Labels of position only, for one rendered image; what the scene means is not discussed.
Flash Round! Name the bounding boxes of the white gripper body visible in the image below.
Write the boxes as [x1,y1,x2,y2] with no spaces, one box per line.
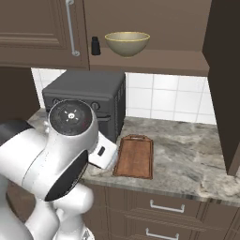
[88,153,117,171]

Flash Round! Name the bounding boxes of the brown wooden cutting board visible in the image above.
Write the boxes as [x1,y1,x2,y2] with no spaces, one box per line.
[112,134,155,180]

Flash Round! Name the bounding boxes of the black condiment bottle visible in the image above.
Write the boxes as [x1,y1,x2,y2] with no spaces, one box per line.
[90,36,102,56]

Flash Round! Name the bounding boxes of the beige bowl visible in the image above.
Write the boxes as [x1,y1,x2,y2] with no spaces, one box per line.
[104,31,151,58]

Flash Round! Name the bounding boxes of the brown closed cabinet door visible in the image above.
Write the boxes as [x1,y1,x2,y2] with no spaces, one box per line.
[0,0,91,70]

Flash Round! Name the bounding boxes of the brown open cabinet door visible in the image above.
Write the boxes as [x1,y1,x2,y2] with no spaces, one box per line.
[202,0,240,176]

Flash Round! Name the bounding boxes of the dark grey toaster oven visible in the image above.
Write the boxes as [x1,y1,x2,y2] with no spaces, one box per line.
[41,69,128,143]

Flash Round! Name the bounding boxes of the brown drawer front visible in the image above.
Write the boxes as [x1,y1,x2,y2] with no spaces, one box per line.
[125,215,203,240]
[132,189,205,221]

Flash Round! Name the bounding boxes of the brown tall side panel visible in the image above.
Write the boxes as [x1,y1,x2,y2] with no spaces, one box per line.
[0,66,42,124]

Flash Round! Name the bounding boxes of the silver drawer handle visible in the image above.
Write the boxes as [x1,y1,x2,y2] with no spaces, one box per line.
[144,227,181,240]
[148,199,187,215]

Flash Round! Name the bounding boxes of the brown wall cabinet body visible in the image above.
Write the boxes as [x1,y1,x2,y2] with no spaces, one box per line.
[82,0,214,78]

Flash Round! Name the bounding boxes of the silver cabinet door handle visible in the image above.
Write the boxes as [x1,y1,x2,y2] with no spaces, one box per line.
[64,0,81,57]

